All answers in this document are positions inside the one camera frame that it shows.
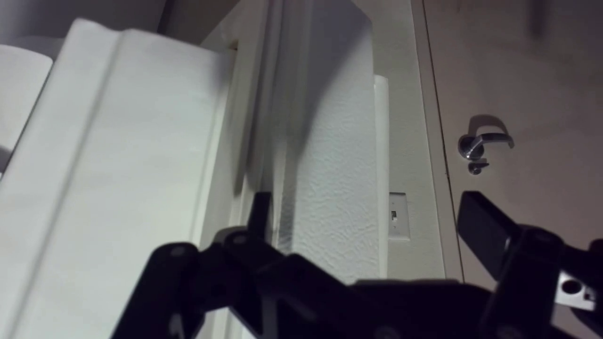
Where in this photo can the beige door frame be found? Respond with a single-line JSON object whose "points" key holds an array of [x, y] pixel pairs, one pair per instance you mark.
{"points": [[421, 157]]}

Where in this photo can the metal coat hook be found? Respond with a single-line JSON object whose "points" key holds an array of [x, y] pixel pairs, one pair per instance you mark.
{"points": [[481, 142]]}

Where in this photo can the beige room door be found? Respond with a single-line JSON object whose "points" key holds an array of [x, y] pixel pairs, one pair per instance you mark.
{"points": [[540, 76]]}

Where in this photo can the metal strike plate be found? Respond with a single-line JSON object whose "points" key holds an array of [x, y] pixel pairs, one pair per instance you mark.
{"points": [[398, 216]]}

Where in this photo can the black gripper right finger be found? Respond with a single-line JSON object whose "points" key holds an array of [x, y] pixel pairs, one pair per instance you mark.
{"points": [[534, 265]]}

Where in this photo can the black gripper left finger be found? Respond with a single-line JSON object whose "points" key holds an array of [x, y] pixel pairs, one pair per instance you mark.
{"points": [[189, 276]]}

